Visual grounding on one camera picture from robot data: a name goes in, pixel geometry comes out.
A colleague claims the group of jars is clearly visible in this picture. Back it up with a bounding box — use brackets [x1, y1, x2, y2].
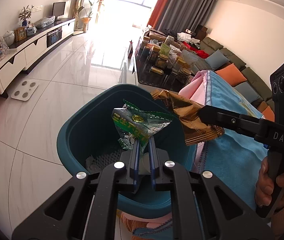
[137, 36, 195, 84]

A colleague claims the clear plastic bag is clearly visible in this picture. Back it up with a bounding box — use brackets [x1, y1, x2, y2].
[35, 16, 56, 29]

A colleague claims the blue cushion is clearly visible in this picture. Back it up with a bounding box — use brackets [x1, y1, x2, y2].
[205, 49, 230, 70]
[234, 82, 260, 103]

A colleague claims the white TV cabinet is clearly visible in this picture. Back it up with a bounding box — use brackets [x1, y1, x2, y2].
[0, 17, 76, 98]

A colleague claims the white ceramic jar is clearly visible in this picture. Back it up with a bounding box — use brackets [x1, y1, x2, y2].
[3, 30, 15, 45]

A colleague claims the black monitor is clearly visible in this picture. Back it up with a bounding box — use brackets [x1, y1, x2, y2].
[52, 2, 66, 22]

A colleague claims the tall leafy plant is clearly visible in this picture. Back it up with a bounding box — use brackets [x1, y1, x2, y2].
[78, 0, 103, 33]

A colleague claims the picture frame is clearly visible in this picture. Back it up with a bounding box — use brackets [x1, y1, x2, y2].
[15, 26, 27, 42]

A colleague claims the white foam fruit net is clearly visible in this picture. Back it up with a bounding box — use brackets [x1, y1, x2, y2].
[92, 149, 123, 172]

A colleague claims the dark wooden cabinet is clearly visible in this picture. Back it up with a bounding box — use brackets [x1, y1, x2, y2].
[194, 25, 209, 39]

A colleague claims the teal trash bin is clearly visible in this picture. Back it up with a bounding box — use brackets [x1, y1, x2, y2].
[57, 84, 197, 212]

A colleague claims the blue printed table cloth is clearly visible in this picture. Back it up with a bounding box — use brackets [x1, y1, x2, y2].
[117, 70, 284, 240]

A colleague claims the grey curtain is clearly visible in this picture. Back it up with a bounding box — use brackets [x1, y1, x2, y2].
[154, 0, 217, 34]

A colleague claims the red cloth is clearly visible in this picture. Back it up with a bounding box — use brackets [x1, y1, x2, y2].
[182, 42, 209, 58]

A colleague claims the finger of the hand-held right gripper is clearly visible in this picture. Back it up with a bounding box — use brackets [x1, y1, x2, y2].
[198, 105, 270, 140]

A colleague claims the orange cushion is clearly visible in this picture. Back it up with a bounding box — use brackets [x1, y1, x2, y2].
[257, 105, 275, 122]
[215, 64, 247, 87]

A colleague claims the green snack wrapper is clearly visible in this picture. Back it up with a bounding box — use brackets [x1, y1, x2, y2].
[111, 99, 174, 153]

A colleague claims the person's right hand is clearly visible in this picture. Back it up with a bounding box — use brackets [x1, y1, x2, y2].
[255, 159, 284, 209]

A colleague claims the large gold snack wrapper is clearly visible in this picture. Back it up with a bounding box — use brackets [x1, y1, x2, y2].
[150, 89, 225, 146]

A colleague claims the orange curtain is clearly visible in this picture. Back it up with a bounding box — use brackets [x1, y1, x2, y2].
[148, 0, 177, 28]

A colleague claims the glass coffee table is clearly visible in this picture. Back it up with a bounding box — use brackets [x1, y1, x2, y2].
[127, 36, 200, 93]

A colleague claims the green sofa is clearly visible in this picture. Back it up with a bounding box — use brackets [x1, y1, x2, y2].
[199, 37, 277, 122]

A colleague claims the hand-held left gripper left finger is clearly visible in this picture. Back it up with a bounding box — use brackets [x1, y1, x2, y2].
[12, 139, 140, 240]

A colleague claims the white clothes pile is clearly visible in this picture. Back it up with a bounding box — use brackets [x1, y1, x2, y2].
[177, 32, 200, 47]

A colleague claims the brown ottoman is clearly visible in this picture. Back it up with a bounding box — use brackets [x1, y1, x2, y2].
[142, 27, 180, 43]

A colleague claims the vase with branches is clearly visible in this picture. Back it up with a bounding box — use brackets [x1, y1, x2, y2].
[18, 5, 34, 27]

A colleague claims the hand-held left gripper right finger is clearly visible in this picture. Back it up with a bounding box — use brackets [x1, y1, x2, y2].
[148, 138, 275, 240]

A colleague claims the white bathroom scale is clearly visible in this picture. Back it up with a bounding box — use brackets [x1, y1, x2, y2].
[11, 79, 39, 102]

